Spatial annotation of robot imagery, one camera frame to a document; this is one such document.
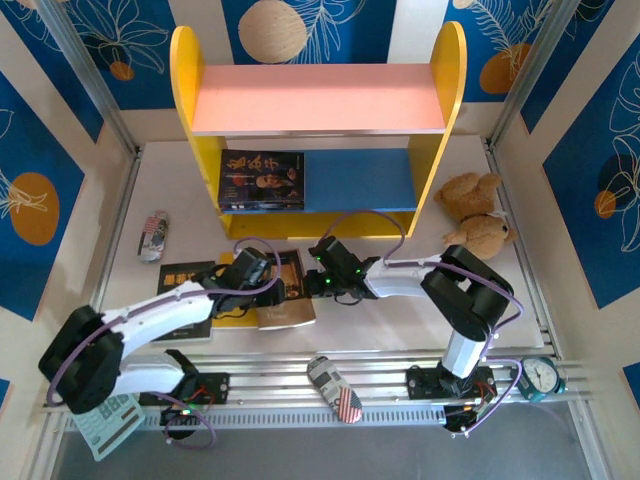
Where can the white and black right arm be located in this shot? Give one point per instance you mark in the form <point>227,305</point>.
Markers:
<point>400,280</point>

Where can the aluminium side rail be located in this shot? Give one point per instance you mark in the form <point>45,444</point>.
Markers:
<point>538,290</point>
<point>117,225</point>

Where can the dark grey book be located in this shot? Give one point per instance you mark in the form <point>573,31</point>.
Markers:
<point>260,208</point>

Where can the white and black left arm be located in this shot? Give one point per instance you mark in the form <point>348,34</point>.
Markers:
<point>160,312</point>

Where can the aluminium frame post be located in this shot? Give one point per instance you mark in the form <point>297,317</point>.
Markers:
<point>84,60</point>
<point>536,65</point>

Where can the dark book with white characters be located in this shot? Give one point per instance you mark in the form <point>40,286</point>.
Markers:
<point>260,204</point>

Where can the small black electronics board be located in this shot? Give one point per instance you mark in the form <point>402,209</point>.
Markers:
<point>460,420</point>
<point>175,417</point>

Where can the yellow cartoon cover book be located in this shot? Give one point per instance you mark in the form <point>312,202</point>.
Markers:
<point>235,324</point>

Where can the yellow pink blue bookshelf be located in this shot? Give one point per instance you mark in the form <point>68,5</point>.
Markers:
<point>320,225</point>

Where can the newspaper print flag case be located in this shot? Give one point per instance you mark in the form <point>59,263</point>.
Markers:
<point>330,385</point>
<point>152,237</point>

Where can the dark blue illustrated book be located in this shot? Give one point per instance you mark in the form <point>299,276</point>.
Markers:
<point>260,175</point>

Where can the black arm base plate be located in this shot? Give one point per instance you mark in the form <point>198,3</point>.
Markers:
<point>420,382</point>
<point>215,387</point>

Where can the aluminium rail bed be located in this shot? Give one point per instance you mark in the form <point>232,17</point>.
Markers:
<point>270,375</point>

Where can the brown teddy bear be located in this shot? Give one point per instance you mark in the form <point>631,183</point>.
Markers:
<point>475,210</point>

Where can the dark brown and beige book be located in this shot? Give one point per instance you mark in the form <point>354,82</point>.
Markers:
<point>287,317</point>

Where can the pale green calculator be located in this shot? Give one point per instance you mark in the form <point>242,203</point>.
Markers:
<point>110,425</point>

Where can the black book with antler print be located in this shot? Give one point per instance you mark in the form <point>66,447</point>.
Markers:
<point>175,275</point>

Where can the teal alarm clock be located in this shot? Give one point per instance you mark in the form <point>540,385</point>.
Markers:
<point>540,375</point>

